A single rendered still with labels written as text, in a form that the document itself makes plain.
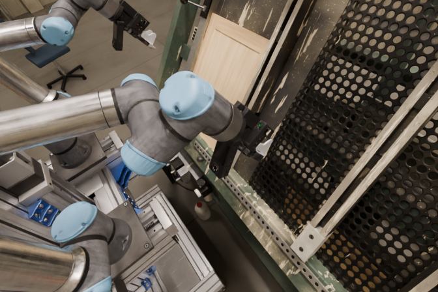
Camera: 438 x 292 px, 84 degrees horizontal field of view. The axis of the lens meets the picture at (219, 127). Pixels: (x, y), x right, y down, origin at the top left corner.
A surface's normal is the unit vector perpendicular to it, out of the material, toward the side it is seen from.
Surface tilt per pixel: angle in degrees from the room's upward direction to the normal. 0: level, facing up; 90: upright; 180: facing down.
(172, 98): 27
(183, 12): 90
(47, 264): 83
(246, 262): 0
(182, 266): 0
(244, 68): 53
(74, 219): 7
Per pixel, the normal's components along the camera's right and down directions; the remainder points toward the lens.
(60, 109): 0.19, -0.35
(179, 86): -0.51, -0.32
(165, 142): 0.07, 0.37
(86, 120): 0.38, 0.36
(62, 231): -0.22, -0.72
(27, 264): 0.96, -0.11
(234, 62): -0.73, 0.04
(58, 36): 0.20, 0.73
